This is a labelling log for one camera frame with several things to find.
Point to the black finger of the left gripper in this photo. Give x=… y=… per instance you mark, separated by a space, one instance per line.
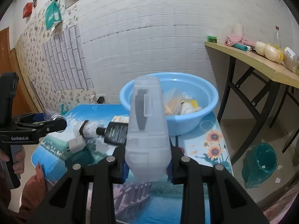
x=57 y=125

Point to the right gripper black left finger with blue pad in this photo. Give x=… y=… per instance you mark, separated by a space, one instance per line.
x=108 y=171

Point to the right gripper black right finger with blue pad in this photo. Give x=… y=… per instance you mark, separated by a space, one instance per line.
x=183 y=170

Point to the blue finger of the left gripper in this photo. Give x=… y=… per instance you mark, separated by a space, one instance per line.
x=39 y=117

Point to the white power adapter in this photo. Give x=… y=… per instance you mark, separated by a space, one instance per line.
x=76 y=145

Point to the translucent plastic box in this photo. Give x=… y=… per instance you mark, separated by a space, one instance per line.
x=147 y=151

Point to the black tube with white text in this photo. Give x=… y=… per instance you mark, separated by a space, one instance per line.
x=114 y=134

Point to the clear bag of toothpicks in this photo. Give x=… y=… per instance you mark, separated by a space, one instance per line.
x=172 y=100

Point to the person's left hand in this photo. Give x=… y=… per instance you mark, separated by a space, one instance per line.
x=19 y=165

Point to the brown wooden door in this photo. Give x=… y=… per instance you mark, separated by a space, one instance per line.
x=12 y=82

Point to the clear bag black zip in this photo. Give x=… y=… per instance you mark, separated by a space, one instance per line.
x=87 y=129

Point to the dark green packet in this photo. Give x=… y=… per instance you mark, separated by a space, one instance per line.
x=83 y=158

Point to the white items in basin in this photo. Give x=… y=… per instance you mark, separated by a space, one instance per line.
x=189 y=107

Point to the light blue plastic basin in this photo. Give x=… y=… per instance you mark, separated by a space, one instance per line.
x=195 y=87

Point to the green waste basket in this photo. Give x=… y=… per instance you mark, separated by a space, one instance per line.
x=258 y=165

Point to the green hanging bag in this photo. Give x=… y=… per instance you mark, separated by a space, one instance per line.
x=52 y=15

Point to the green small box on shelf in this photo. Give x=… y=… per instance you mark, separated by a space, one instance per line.
x=212 y=39

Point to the teal object on shelf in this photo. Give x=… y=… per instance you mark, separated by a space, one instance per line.
x=240 y=47

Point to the pink cloth on shelf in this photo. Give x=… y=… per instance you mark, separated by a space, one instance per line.
x=240 y=39

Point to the wooden side table black legs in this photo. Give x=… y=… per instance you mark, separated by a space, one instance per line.
x=256 y=81

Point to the cream round loaves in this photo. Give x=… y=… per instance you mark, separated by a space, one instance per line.
x=269 y=52

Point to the plastic jar on shelf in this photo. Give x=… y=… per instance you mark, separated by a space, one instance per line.
x=290 y=60

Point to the clear bottle red cap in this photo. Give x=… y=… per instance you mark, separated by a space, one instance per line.
x=277 y=40

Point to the red wall box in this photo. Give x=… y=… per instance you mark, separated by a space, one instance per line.
x=27 y=10

